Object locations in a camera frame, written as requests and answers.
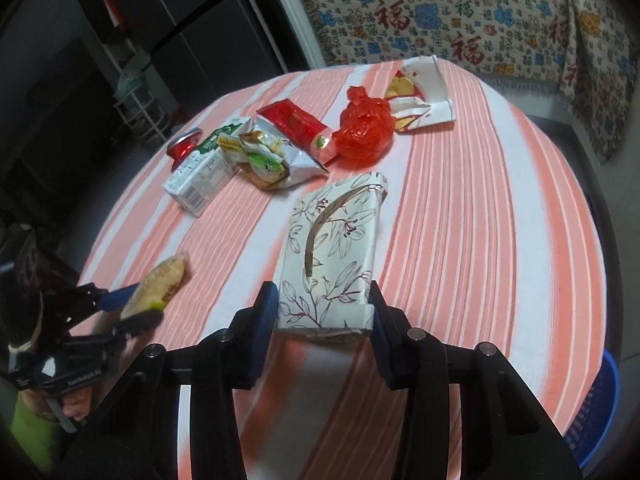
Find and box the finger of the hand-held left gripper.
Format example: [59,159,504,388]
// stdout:
[65,282,141,313]
[65,310,166,348]

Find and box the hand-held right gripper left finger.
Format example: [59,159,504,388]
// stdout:
[60,281,279,480]

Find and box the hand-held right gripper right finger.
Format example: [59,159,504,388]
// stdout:
[369,280,583,480]

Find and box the yellow snack packet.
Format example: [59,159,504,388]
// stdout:
[120,255,188,321]

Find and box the floral tissue pack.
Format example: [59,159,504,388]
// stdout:
[276,171,388,336]

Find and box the white green milk carton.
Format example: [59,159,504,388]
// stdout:
[162,116,256,217]

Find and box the silver green snack bag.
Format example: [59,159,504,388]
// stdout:
[217,119,328,191]

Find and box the crushed red can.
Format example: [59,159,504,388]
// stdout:
[167,129,203,161]

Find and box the red plastic bag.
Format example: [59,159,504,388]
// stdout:
[334,86,395,165]

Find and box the red sachet packet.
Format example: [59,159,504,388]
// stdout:
[256,101,338,167]

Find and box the blue plastic basket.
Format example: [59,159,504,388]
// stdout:
[565,350,621,468]

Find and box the white yellow wrapper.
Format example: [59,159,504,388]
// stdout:
[385,56,457,133]

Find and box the person's left forearm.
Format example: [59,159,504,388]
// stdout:
[7,395,61,476]

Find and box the person's left hand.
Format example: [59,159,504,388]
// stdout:
[22,385,93,423]

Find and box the orange white striped tablecloth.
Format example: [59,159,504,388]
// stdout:
[80,60,608,480]

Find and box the white tiered storage rack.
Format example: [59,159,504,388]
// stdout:
[112,52,173,148]

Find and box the grey refrigerator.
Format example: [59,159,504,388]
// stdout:
[92,0,296,111]

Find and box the printed patterned cloth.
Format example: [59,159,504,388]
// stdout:
[282,0,640,163]

